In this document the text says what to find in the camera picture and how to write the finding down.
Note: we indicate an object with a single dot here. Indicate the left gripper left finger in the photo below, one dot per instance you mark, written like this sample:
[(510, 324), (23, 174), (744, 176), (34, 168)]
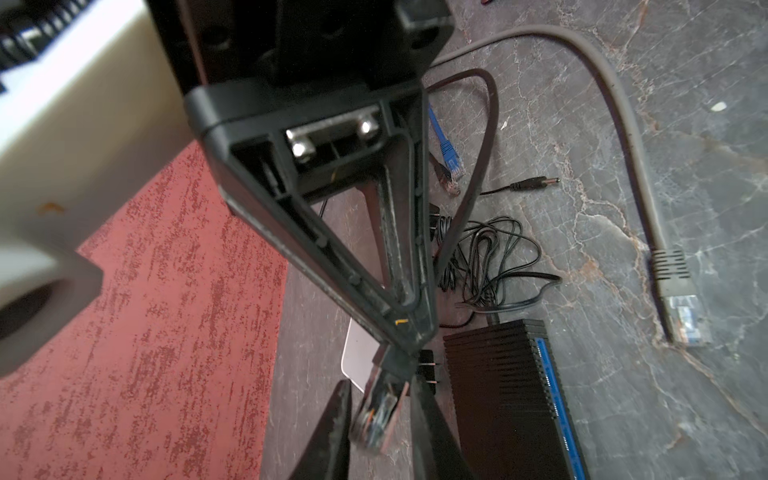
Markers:
[(327, 454)]

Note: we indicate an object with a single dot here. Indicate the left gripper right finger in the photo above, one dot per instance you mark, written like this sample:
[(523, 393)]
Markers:
[(435, 452)]

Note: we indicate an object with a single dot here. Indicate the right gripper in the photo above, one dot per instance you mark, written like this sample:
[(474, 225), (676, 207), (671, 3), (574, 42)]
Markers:
[(334, 175)]

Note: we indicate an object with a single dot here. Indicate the black network switch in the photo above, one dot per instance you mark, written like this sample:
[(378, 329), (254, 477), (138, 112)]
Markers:
[(512, 415)]

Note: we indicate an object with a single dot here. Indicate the black power adapter with cable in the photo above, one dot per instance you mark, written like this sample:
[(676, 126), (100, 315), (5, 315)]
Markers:
[(490, 254)]

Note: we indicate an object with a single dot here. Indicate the black power adapter left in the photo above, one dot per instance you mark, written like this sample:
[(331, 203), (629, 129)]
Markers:
[(427, 369)]

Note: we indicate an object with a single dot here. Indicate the white small network switch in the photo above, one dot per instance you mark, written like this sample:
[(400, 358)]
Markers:
[(358, 354)]

